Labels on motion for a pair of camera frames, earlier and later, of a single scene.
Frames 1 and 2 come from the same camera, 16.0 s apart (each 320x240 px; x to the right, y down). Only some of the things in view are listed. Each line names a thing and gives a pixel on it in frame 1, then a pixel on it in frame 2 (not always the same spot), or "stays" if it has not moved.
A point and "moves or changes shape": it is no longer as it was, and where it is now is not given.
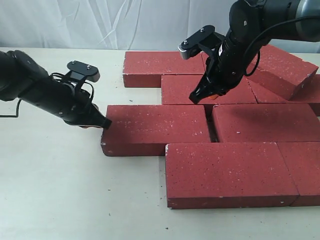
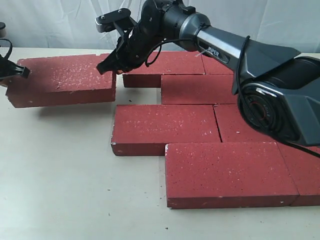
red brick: [144, 69] stays
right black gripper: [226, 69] → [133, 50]
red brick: [302, 159] stays
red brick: [209, 175] stays
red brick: [145, 130] moves or changes shape
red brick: [176, 90] stays
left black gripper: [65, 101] → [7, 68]
